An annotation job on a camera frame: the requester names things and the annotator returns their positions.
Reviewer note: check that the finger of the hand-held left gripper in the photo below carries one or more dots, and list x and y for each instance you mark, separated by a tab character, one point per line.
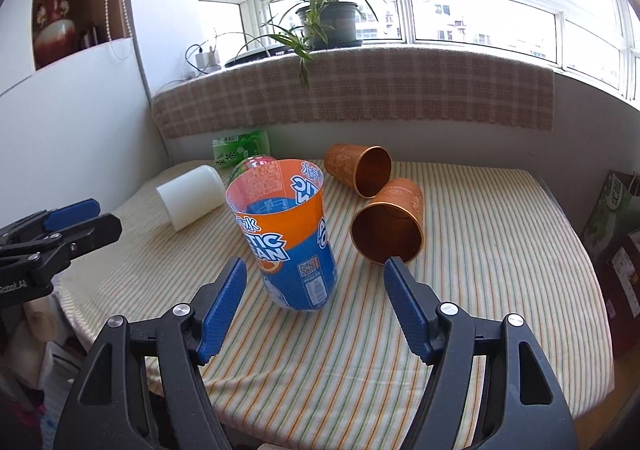
95	230
75	211

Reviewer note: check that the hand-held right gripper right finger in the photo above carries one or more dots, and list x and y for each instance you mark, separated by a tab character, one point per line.
407	310

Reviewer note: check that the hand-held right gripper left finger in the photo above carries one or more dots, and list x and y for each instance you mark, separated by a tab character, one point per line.
225	310

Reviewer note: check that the brown paper cup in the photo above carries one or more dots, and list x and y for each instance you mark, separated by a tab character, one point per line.
345	165
387	230

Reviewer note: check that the blue and orange plastic cup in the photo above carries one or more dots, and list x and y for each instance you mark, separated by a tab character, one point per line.
300	275

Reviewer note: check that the white cup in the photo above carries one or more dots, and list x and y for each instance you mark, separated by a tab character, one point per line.
190	197

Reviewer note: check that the beige cloth bundle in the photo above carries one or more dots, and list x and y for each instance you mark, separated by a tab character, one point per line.
42	325

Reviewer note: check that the red label plastic bottle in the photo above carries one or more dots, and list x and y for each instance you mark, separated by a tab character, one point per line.
252	163

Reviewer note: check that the green drink carton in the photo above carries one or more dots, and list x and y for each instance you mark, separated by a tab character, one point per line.
240	145

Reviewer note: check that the red vase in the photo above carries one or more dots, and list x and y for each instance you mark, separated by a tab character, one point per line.
55	30

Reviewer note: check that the white charger plug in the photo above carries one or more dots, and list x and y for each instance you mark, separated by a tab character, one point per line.
189	57

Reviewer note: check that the white charger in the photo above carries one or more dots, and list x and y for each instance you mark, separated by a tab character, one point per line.
205	60

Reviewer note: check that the dark red box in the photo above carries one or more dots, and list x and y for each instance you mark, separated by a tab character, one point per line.
620	300

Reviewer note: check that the plaid cloth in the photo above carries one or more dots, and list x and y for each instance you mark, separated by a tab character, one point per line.
400	90

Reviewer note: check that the green cardboard box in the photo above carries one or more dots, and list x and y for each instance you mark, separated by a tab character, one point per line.
612	210

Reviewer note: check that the black flat device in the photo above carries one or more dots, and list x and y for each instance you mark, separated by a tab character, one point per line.
250	58

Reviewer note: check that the potted spider plant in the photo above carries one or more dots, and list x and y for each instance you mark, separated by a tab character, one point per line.
330	20

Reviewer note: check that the white window frame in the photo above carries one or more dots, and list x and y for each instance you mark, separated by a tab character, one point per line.
402	5

